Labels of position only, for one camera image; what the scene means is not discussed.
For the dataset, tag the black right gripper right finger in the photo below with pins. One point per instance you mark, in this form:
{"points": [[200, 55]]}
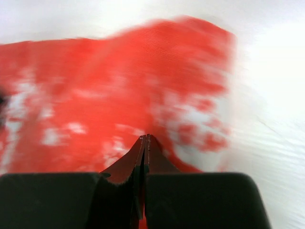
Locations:
{"points": [[177, 200]]}

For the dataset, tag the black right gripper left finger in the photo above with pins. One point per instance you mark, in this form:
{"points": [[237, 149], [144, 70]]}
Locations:
{"points": [[110, 199]]}

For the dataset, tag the orange white tie-dye trousers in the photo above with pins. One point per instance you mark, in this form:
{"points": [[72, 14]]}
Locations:
{"points": [[79, 105]]}

